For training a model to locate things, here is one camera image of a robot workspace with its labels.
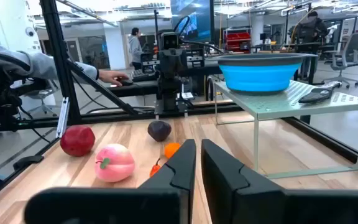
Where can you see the black keyboard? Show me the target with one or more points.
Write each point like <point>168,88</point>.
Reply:
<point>141,75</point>

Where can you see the small red-yellow toy pear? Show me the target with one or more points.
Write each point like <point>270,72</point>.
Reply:
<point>154,170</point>

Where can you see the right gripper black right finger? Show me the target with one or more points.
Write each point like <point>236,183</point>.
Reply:
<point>238,199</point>

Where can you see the black computer mouse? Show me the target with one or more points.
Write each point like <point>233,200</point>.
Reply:
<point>125,82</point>

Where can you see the blue collapsible bowl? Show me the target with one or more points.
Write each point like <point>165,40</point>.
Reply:
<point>259,76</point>

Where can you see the black diagonal frame brace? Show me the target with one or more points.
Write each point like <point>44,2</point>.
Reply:
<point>104,90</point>

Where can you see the black table frame rail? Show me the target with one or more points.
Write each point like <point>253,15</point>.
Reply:
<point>20,174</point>
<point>331,144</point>
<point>120,117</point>

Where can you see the black handheld device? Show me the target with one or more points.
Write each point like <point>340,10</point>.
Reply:
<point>317,95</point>

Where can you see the large dark display screen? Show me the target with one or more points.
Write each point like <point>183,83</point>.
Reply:
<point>194,18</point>

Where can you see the person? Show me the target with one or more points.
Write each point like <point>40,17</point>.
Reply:
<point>135,46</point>
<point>42,63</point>
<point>309,29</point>

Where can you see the dark red toy fruit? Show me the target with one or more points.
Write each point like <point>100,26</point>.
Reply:
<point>77,140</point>

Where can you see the white dome security camera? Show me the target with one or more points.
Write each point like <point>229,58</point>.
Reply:
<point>30,31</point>

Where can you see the person's hand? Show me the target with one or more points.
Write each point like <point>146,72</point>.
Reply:
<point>113,77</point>

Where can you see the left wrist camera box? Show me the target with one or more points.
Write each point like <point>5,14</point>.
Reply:
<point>170,40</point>

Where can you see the grey office chair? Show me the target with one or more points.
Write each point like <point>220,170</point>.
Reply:
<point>39,93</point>
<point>348,49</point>

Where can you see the pale green metal shelf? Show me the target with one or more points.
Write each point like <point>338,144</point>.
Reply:
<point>278,102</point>

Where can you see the white metal bracket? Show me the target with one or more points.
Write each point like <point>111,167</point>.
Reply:
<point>62,118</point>

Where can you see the dark purple toy fruit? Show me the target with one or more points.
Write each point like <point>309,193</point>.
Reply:
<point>159,130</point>

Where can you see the black clamp block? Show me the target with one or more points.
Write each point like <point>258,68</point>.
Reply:
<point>28,161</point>

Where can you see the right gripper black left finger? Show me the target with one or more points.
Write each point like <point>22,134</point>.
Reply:
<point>166,199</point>

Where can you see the orange toy mandarin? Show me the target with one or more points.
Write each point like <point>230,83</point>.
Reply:
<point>170,150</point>

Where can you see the red storage bin rack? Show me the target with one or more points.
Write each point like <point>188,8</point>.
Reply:
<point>238,36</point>

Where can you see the black frame post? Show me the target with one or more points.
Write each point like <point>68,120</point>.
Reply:
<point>57,56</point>

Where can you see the pink toy peach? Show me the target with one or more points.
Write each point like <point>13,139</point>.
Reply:
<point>117,165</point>

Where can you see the black desk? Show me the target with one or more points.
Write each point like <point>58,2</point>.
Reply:
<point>135,88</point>

